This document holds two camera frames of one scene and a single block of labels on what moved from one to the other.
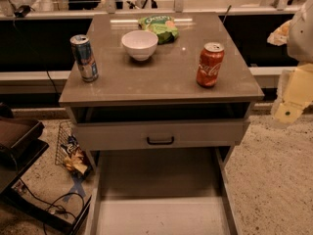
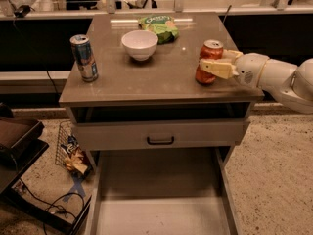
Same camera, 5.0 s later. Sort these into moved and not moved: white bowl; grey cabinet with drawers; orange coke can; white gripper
Moved: white gripper
Not moved: orange coke can; grey cabinet with drawers; white bowl
